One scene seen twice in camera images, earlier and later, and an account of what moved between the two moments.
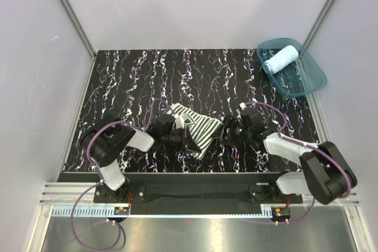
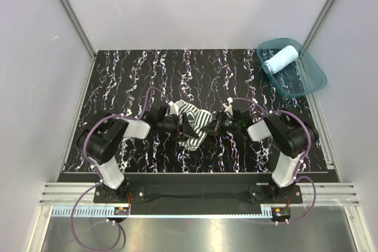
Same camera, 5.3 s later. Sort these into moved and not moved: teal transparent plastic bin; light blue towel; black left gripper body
Moved: black left gripper body
Not moved: teal transparent plastic bin; light blue towel
